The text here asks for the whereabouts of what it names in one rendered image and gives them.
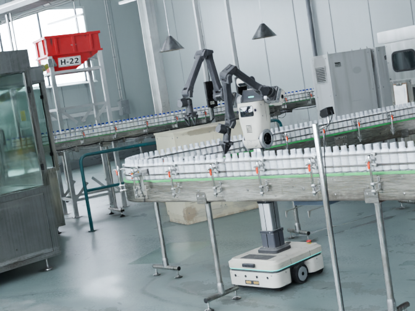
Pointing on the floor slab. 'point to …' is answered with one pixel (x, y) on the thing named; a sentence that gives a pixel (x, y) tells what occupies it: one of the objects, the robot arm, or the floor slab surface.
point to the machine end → (401, 62)
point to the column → (154, 57)
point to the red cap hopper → (82, 56)
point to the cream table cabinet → (195, 132)
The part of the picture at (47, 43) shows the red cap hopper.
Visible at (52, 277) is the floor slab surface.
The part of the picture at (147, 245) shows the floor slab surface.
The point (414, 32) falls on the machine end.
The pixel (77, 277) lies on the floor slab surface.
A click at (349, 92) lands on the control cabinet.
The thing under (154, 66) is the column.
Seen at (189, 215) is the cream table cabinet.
